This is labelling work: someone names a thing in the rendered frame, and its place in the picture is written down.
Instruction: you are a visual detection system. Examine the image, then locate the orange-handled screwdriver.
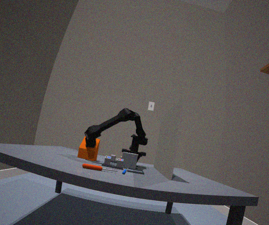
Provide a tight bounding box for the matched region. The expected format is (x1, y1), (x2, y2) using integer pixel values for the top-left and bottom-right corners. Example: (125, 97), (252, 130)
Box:
(82, 164), (118, 172)

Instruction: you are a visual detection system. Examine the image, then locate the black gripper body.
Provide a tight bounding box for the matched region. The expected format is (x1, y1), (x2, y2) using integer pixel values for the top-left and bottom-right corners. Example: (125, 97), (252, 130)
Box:
(122, 143), (146, 156)

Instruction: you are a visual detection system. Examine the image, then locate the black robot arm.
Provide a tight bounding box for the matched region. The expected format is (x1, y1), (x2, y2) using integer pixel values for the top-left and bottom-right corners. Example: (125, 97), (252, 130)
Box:
(84, 108), (148, 148)

